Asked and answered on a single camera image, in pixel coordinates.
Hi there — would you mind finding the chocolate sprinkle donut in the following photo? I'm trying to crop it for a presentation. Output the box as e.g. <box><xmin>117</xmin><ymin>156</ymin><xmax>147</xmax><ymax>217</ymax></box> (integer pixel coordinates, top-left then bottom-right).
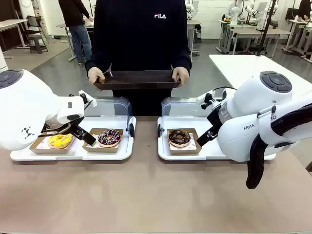
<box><xmin>82</xmin><ymin>128</ymin><xmax>124</xmax><ymax>154</ymax></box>

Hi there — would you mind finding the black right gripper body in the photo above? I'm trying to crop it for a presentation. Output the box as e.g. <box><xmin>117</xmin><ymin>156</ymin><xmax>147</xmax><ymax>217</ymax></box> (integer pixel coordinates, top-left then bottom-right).
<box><xmin>206</xmin><ymin>103</ymin><xmax>226</xmax><ymax>134</ymax></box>

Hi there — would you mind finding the white cylindrical appliance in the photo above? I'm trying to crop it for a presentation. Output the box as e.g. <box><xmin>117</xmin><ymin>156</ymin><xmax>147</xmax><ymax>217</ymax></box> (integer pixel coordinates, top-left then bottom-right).
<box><xmin>0</xmin><ymin>46</ymin><xmax>7</xmax><ymax>71</ymax></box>

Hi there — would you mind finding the person's right forearm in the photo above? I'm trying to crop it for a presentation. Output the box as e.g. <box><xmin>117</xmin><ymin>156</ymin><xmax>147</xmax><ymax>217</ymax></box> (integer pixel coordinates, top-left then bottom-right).
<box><xmin>85</xmin><ymin>43</ymin><xmax>113</xmax><ymax>72</ymax></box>

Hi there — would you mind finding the grey step stool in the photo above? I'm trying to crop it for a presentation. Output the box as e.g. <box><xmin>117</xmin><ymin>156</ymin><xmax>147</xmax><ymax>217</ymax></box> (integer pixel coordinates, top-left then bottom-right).
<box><xmin>28</xmin><ymin>34</ymin><xmax>49</xmax><ymax>54</ymax></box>

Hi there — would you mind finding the person's dark sweater torso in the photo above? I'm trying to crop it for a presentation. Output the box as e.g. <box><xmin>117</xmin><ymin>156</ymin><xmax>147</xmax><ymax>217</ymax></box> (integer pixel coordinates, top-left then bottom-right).
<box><xmin>85</xmin><ymin>0</ymin><xmax>192</xmax><ymax>117</ymax></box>

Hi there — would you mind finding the black cable sleeve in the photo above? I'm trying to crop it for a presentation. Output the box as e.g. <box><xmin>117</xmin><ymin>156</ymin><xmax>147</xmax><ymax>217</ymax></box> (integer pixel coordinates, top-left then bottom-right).
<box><xmin>245</xmin><ymin>104</ymin><xmax>312</xmax><ymax>190</ymax></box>

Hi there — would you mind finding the white display case base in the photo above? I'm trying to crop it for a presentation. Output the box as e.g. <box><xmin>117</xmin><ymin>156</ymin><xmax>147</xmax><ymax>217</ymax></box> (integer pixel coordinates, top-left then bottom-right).
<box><xmin>10</xmin><ymin>116</ymin><xmax>137</xmax><ymax>161</ymax></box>
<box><xmin>157</xmin><ymin>116</ymin><xmax>277</xmax><ymax>161</ymax></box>

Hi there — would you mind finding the black office chair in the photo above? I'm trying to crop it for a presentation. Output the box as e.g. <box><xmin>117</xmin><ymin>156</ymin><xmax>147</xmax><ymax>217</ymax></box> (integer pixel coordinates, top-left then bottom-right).
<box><xmin>25</xmin><ymin>15</ymin><xmax>45</xmax><ymax>38</ymax></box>

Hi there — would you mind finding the dark brown serving tray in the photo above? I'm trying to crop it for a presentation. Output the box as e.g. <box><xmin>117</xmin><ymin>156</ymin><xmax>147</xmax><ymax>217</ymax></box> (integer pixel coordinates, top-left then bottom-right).
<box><xmin>94</xmin><ymin>70</ymin><xmax>182</xmax><ymax>90</ymax></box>

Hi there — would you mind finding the chocolate glazed donut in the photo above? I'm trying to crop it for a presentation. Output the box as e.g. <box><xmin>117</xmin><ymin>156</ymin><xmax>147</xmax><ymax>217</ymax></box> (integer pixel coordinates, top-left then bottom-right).
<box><xmin>168</xmin><ymin>129</ymin><xmax>192</xmax><ymax>148</ymax></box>
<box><xmin>167</xmin><ymin>128</ymin><xmax>203</xmax><ymax>156</ymax></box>

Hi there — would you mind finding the clear display case lid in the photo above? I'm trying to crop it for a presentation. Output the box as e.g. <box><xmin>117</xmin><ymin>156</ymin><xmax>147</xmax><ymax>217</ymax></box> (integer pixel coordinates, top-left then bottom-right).
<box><xmin>82</xmin><ymin>96</ymin><xmax>135</xmax><ymax>138</ymax></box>
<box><xmin>157</xmin><ymin>97</ymin><xmax>220</xmax><ymax>138</ymax></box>

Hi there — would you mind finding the beige top background table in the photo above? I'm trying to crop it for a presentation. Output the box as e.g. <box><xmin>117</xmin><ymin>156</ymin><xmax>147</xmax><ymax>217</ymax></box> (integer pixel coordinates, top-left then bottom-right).
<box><xmin>218</xmin><ymin>19</ymin><xmax>291</xmax><ymax>58</ymax></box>

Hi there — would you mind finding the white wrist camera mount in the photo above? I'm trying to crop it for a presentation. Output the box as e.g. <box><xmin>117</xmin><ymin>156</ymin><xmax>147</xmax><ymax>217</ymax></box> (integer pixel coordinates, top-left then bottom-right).
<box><xmin>78</xmin><ymin>90</ymin><xmax>98</xmax><ymax>111</ymax></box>
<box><xmin>196</xmin><ymin>90</ymin><xmax>224</xmax><ymax>110</ymax></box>

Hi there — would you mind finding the yellow frosted donut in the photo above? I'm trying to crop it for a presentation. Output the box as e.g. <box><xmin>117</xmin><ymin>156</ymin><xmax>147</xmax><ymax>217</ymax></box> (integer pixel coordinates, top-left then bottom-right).
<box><xmin>29</xmin><ymin>133</ymin><xmax>77</xmax><ymax>155</ymax></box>

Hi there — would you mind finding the purple chocolate sprinkled donut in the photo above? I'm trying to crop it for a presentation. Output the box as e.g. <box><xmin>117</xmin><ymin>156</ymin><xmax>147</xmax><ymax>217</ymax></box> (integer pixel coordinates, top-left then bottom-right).
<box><xmin>97</xmin><ymin>129</ymin><xmax>122</xmax><ymax>148</ymax></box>

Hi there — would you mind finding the white background desk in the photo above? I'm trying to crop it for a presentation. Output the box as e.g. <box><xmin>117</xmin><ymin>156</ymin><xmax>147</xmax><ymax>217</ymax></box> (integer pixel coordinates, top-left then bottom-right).
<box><xmin>0</xmin><ymin>19</ymin><xmax>29</xmax><ymax>59</ymax></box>

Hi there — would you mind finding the white printed paper liner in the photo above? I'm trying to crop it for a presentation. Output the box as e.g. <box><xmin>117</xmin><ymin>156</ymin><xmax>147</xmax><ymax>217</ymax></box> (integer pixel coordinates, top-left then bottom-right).
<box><xmin>169</xmin><ymin>133</ymin><xmax>197</xmax><ymax>150</ymax></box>
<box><xmin>88</xmin><ymin>133</ymin><xmax>122</xmax><ymax>148</ymax></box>
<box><xmin>35</xmin><ymin>136</ymin><xmax>74</xmax><ymax>150</ymax></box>

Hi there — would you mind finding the person's right hand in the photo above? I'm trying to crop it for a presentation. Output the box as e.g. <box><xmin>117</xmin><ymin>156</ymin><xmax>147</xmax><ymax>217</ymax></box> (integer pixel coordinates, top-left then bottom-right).
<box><xmin>88</xmin><ymin>67</ymin><xmax>107</xmax><ymax>92</ymax></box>

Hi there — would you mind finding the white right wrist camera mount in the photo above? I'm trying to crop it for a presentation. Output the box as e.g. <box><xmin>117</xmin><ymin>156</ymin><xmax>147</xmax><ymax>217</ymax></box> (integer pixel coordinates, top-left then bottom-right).
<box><xmin>196</xmin><ymin>90</ymin><xmax>224</xmax><ymax>110</ymax></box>

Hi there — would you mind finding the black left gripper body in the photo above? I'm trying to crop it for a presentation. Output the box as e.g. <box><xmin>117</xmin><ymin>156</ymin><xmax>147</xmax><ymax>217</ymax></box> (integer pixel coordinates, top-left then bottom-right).
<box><xmin>63</xmin><ymin>117</ymin><xmax>86</xmax><ymax>137</ymax></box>

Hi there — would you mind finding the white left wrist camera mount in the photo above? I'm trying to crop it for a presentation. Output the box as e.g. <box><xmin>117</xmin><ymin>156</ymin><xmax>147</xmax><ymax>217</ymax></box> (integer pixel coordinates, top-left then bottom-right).
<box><xmin>78</xmin><ymin>90</ymin><xmax>98</xmax><ymax>111</ymax></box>

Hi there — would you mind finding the black camera stand pole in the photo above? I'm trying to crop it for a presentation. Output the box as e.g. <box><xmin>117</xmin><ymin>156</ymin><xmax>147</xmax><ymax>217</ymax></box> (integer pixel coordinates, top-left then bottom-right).
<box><xmin>257</xmin><ymin>0</ymin><xmax>279</xmax><ymax>57</ymax></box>

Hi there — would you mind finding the background person in jeans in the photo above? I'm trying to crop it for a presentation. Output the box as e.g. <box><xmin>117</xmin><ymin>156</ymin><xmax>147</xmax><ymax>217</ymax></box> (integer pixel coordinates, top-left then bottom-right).
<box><xmin>58</xmin><ymin>0</ymin><xmax>94</xmax><ymax>65</ymax></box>

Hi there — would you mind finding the yellow sprinkled donut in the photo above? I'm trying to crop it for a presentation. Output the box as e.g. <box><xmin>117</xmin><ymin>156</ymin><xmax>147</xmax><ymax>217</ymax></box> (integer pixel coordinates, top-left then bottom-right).
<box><xmin>48</xmin><ymin>133</ymin><xmax>74</xmax><ymax>150</ymax></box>

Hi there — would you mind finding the narrow background desk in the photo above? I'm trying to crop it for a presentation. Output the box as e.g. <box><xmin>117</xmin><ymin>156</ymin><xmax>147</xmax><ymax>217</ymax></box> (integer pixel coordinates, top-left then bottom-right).
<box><xmin>186</xmin><ymin>19</ymin><xmax>203</xmax><ymax>58</ymax></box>

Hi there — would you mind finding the person's left forearm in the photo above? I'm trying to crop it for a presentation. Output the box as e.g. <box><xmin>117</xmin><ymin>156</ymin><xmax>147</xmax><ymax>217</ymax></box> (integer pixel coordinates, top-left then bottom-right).
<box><xmin>170</xmin><ymin>45</ymin><xmax>192</xmax><ymax>72</ymax></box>

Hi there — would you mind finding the person's left hand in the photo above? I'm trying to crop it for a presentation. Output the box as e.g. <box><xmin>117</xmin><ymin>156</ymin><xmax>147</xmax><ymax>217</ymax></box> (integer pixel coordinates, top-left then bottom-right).
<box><xmin>172</xmin><ymin>67</ymin><xmax>190</xmax><ymax>87</ymax></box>

